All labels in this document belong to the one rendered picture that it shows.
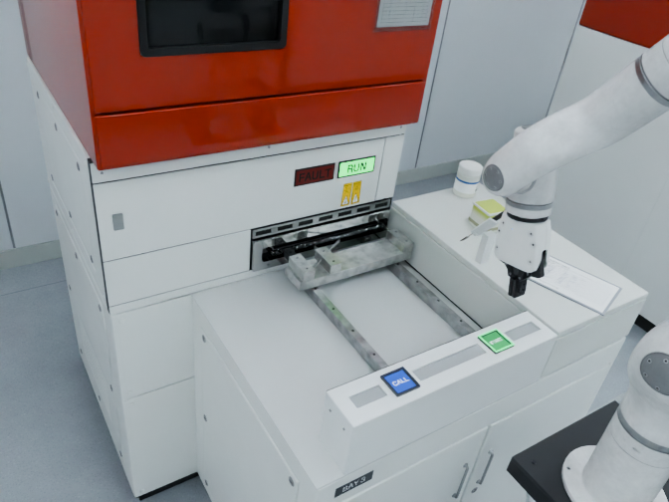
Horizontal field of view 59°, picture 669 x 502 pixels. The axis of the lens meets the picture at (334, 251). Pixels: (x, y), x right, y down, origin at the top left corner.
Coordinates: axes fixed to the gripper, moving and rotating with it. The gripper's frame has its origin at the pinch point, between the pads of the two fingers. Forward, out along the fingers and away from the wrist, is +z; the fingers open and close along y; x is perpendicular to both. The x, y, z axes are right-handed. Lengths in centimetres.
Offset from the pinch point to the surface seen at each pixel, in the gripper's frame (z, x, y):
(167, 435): 66, -55, -73
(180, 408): 57, -50, -72
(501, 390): 26.8, 1.1, -1.3
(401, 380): 14.7, -25.8, -3.4
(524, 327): 15.3, 10.2, -4.7
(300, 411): 26, -40, -19
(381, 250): 13, 6, -52
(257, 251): 8, -29, -60
